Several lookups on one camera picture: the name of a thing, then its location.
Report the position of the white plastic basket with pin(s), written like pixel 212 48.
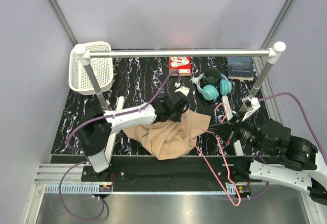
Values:
pixel 78 79

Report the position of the teal headphones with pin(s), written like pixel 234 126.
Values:
pixel 211 92

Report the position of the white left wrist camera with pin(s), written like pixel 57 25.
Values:
pixel 181 88

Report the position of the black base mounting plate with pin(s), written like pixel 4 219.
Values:
pixel 147 174

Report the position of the dark blue book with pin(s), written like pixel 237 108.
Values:
pixel 240 68

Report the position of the dark green cup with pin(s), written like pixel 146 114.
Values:
pixel 211 76

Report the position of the beige t shirt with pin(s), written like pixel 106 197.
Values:
pixel 169 139

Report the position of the white and silver clothes rack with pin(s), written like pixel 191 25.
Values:
pixel 85 56

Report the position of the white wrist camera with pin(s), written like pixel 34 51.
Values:
pixel 181 88
pixel 250 105

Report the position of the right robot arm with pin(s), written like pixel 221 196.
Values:
pixel 296 162

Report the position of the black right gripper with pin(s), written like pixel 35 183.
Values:
pixel 225 129

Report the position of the red book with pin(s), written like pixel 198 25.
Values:
pixel 181 64

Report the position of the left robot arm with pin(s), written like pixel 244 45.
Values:
pixel 94 133

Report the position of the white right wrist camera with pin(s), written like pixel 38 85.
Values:
pixel 250 105

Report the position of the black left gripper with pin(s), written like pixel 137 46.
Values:
pixel 178 118

